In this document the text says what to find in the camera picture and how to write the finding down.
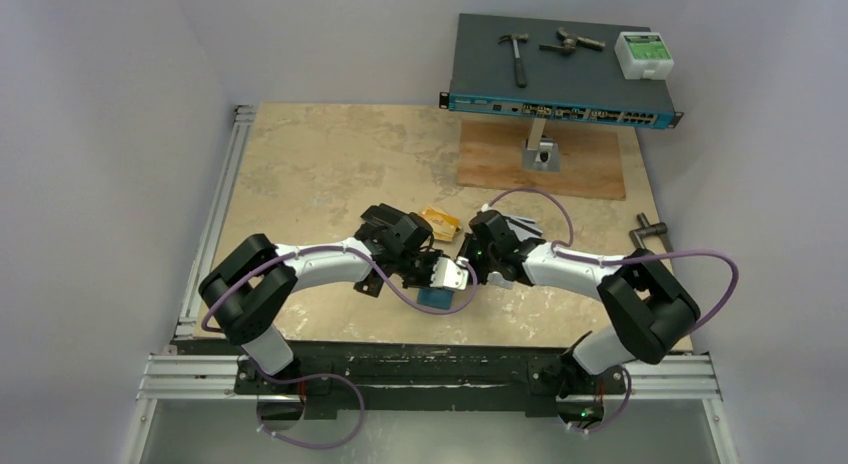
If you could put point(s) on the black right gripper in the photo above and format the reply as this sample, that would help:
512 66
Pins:
490 263

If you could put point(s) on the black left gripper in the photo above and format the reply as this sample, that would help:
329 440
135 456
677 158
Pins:
432 258

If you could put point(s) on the blue leather card holder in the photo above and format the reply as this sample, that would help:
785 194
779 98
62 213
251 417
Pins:
435 298

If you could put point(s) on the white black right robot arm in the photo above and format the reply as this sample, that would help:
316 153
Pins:
648 308

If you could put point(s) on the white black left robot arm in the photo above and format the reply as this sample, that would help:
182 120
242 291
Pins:
246 291

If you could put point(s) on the orange credit card stack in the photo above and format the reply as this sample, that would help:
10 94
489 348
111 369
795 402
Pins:
445 227

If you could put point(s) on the plywood board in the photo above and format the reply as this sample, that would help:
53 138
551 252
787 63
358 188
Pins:
490 156

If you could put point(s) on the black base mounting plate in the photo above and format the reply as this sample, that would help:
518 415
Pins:
327 377

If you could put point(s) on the small grey hammer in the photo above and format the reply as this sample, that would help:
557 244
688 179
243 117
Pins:
519 72

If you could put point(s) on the dark metal clamp tool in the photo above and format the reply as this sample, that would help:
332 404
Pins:
569 42

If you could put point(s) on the white green electrical box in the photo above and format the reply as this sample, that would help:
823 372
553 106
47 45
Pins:
643 56

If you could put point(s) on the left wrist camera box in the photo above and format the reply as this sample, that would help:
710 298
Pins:
450 275

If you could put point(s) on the metal stand post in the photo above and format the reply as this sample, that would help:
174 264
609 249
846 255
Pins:
540 153

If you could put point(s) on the grey metal crank handle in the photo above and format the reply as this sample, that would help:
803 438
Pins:
646 229

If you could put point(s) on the blue network switch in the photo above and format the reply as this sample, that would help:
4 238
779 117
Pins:
586 86

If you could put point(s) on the aluminium frame rail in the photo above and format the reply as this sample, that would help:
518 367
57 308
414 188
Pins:
339 159

